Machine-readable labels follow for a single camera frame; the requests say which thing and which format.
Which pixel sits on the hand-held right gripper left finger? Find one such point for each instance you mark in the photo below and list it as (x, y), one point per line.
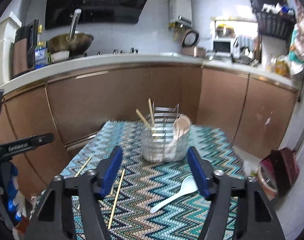
(110, 172)

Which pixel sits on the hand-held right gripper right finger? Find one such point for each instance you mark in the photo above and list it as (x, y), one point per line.
(198, 172)

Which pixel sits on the light blue ceramic spoon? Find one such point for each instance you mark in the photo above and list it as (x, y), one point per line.
(187, 186)

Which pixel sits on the pink ceramic spoon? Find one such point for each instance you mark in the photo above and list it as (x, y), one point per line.
(180, 126)

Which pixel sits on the clear utensil holder metal rack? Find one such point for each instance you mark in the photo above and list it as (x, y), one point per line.
(157, 145)

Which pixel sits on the blue white striped cloth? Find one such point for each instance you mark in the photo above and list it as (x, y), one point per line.
(13, 200)

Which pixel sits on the zigzag patterned tablecloth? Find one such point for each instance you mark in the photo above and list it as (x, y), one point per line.
(147, 187)

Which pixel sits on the white corner casing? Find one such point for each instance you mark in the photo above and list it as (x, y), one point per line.
(4, 50)

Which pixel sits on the copper black thermos kettle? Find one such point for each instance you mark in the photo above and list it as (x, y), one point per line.
(22, 52)

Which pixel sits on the blue label oil bottle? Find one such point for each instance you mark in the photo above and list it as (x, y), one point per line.
(41, 57)

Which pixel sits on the dark red box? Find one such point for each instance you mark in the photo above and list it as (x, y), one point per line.
(284, 167)

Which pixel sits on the white bowl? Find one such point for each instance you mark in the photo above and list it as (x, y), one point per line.
(60, 56)

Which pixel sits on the black gas stove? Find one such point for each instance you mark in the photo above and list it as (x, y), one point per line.
(122, 52)

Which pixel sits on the black frying pan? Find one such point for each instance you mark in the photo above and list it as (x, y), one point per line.
(244, 60)

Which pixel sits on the copper rice cooker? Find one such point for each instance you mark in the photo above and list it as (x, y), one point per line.
(192, 48)

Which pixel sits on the white microwave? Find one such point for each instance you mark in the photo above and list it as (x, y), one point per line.
(222, 46)

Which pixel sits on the yellow detergent bottle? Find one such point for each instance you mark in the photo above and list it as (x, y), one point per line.
(281, 67)

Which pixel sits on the light blue towel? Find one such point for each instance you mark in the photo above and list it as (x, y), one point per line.
(246, 43)

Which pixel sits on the steel pot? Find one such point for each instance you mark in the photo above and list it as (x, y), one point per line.
(224, 31)

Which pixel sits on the yellow gas valves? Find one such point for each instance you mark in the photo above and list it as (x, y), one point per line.
(175, 30)

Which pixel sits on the black glass range hood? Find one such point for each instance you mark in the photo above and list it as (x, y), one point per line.
(99, 2)

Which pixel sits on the teal white bag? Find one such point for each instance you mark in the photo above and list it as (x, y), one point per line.
(296, 55)

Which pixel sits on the white water heater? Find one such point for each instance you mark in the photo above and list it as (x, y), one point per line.
(182, 10)

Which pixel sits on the black storage rack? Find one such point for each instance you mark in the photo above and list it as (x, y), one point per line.
(274, 22)

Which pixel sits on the white paper packet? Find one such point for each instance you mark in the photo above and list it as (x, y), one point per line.
(268, 7)

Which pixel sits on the blue packet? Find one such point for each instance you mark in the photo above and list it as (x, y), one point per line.
(286, 10)

